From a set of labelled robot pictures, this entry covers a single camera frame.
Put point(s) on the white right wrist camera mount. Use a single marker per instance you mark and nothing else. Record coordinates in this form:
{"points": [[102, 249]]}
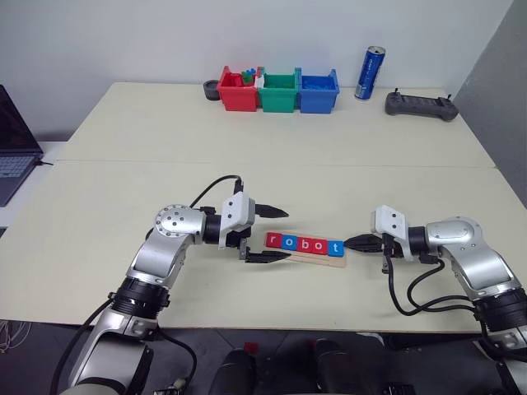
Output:
{"points": [[389, 220]]}

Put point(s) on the dark grey laptop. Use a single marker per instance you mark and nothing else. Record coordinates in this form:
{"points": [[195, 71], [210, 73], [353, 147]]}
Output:
{"points": [[14, 136]]}

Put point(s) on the white card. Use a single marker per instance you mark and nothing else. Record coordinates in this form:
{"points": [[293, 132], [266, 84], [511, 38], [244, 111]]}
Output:
{"points": [[259, 81]]}

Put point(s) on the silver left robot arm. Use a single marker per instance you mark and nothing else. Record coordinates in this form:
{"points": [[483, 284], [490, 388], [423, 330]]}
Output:
{"points": [[164, 255]]}

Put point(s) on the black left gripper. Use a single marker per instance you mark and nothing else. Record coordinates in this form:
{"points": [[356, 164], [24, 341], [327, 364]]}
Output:
{"points": [[239, 240]]}

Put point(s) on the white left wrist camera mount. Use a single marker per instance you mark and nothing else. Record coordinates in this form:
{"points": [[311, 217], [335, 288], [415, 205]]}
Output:
{"points": [[236, 212]]}

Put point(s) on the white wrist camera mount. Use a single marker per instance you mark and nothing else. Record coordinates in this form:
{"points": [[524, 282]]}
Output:
{"points": [[236, 212], [389, 220]]}

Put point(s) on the red letter r block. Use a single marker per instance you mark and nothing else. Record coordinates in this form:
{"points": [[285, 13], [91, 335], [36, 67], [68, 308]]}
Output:
{"points": [[273, 240]]}

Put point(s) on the black handheld controller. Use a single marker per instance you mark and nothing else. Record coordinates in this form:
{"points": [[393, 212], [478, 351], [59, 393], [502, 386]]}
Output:
{"points": [[420, 106]]}

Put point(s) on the blue letter t block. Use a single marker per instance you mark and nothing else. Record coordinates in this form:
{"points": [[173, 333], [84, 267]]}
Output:
{"points": [[335, 248]]}

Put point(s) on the small black cup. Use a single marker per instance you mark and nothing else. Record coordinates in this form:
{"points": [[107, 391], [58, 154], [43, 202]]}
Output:
{"points": [[211, 92]]}

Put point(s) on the blue letter o block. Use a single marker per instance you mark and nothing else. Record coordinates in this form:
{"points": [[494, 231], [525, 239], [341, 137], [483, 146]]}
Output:
{"points": [[288, 243]]}

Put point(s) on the light wooden letter tray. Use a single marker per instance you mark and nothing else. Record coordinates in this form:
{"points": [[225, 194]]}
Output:
{"points": [[317, 260]]}

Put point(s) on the dark rounded shape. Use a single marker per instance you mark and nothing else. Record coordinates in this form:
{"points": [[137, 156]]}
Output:
{"points": [[232, 372]]}

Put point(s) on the red letter o block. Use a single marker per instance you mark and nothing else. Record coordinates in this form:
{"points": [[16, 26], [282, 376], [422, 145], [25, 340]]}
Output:
{"points": [[319, 246]]}

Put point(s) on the blue plastic bin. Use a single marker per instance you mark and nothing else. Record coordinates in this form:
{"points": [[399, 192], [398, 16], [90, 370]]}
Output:
{"points": [[316, 102]]}

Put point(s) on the red plastic bin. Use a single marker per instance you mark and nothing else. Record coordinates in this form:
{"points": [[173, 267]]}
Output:
{"points": [[239, 98]]}

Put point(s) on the red letter b block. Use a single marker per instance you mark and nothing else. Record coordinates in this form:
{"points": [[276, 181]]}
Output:
{"points": [[304, 244]]}

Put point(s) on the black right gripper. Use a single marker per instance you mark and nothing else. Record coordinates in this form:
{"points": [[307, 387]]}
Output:
{"points": [[394, 247]]}

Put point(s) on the green toy brick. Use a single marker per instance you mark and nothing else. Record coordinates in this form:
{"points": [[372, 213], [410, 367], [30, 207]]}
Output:
{"points": [[248, 78]]}

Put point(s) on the green plastic bin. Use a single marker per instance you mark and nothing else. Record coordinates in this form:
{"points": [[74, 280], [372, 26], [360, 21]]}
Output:
{"points": [[279, 100]]}

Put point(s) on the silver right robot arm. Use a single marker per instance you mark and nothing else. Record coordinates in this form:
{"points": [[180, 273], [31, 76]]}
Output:
{"points": [[473, 263]]}

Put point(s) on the blue drink can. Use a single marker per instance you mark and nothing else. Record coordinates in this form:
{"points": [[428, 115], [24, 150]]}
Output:
{"points": [[369, 74]]}

